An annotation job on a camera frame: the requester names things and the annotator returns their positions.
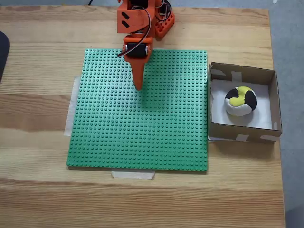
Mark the masking tape strip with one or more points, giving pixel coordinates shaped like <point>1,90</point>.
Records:
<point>133,175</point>
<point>70,118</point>
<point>211,140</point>

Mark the white paper sheet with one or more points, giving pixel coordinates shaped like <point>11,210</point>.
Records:
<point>218,114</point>

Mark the brown cardboard box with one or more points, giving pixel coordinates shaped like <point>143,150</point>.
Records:
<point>225,131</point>

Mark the green studded baseplate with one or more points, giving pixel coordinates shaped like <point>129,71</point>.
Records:
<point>107,130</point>

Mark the yellow black white ball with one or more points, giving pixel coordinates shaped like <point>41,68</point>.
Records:
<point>237,101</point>

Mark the black rounded object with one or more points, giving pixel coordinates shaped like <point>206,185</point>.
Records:
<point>3,52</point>

